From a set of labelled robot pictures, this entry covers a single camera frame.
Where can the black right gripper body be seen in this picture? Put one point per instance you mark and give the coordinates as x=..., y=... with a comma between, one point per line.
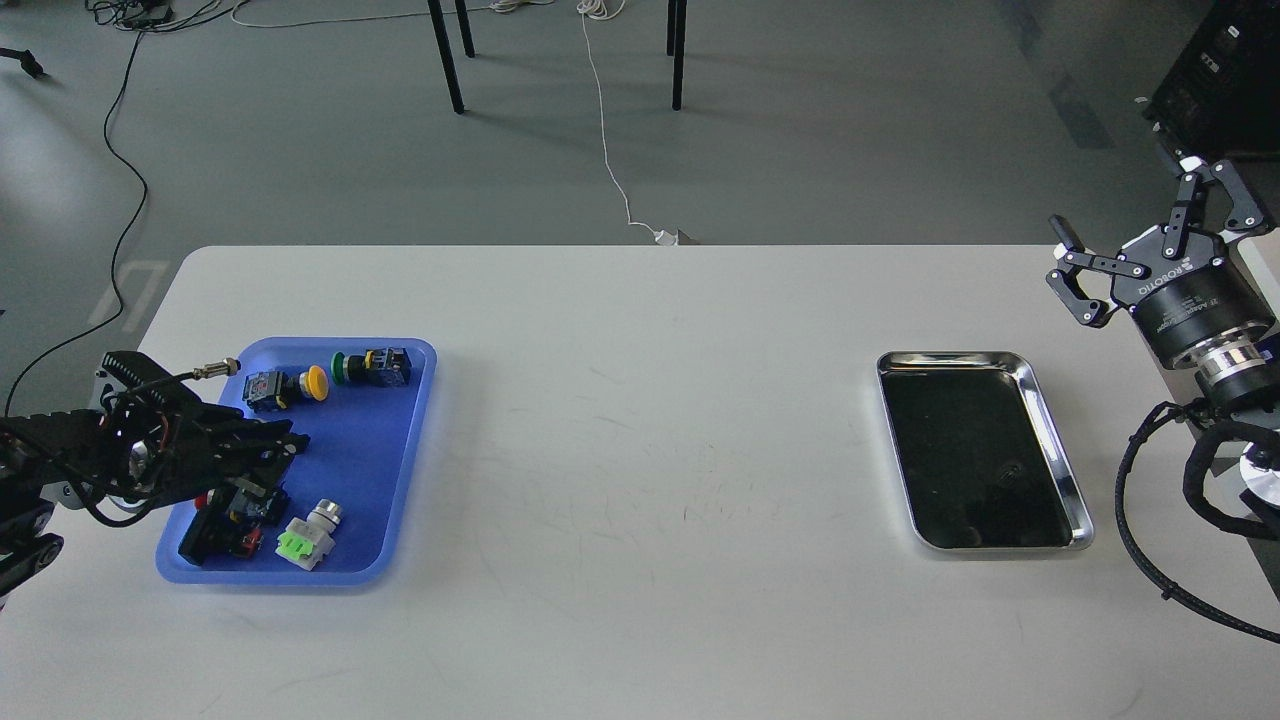
x=1184, y=302

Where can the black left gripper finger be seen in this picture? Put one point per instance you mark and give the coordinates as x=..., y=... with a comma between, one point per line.
x=264, y=456
x=256, y=432

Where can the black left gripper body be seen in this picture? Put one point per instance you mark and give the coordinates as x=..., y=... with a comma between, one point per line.
x=213, y=445

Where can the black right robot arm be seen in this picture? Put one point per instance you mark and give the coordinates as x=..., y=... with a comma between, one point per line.
x=1230, y=477

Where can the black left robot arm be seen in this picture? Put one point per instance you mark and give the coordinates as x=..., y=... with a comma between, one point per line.
x=148, y=442

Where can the red emergency stop button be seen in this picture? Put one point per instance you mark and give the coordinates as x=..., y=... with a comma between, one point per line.
x=230, y=520

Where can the blue plastic tray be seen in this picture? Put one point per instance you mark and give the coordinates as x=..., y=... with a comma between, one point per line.
x=363, y=446

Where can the black equipment case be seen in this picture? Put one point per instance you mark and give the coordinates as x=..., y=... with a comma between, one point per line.
x=1220, y=98

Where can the silver metal tray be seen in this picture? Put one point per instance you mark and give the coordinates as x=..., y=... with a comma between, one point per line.
x=980, y=459

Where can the black table leg left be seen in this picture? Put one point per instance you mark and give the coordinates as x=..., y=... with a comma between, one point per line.
x=446, y=56

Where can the black thin table leg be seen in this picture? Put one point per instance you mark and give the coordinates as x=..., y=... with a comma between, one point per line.
x=467, y=36

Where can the black table leg right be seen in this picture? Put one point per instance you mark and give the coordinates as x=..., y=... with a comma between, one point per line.
x=675, y=47

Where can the yellow push button switch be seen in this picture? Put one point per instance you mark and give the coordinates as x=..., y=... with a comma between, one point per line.
x=280, y=389

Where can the white green selector switch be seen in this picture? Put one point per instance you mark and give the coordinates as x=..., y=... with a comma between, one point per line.
x=307, y=541

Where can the green push button switch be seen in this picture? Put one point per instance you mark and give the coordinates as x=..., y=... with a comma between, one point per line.
x=385, y=367

